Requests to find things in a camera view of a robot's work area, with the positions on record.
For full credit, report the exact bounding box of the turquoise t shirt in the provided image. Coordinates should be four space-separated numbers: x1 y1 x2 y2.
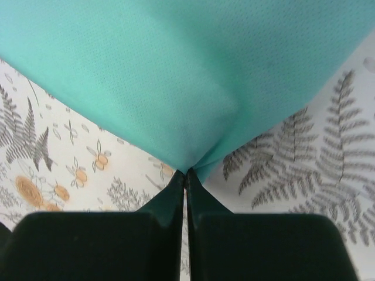
1 1 374 178

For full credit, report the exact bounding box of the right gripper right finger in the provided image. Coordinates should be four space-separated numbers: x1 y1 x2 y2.
186 169 357 280

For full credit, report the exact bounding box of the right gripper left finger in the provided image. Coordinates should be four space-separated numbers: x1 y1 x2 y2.
1 172 185 280

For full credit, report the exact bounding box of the floral table mat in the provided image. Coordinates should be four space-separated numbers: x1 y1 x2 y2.
1 35 374 280

